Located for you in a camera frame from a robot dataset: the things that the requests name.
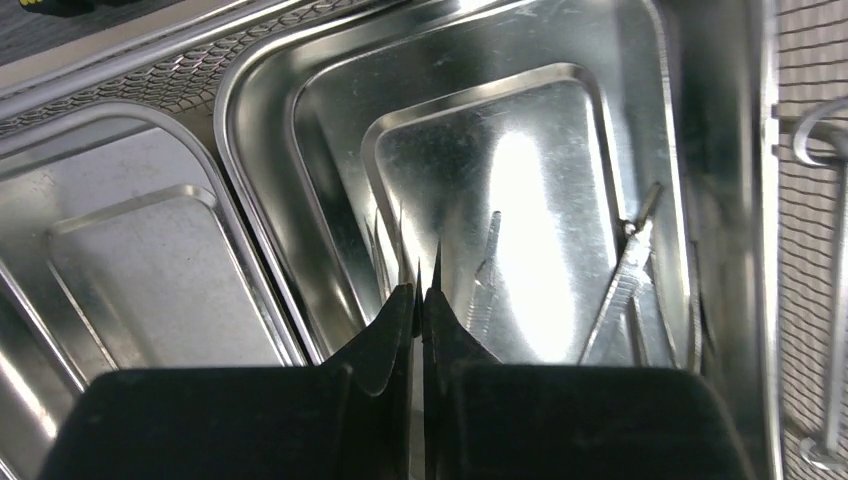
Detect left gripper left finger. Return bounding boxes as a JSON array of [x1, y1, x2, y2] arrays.
[[40, 284, 415, 479]]

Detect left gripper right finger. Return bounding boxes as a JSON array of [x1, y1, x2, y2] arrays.
[[421, 288, 757, 480]]

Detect steel tweezers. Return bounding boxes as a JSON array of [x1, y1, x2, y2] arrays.
[[578, 182, 680, 368], [465, 210, 502, 343]]

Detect wire mesh steel basket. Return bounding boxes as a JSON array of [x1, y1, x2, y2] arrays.
[[1, 1, 847, 479]]

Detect right steel tray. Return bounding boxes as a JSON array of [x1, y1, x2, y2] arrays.
[[214, 1, 783, 479]]

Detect steel tray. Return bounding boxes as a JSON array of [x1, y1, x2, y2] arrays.
[[1, 101, 306, 479], [214, 1, 783, 479]]

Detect left steel tray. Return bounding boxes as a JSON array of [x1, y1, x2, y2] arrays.
[[1, 101, 306, 479]]

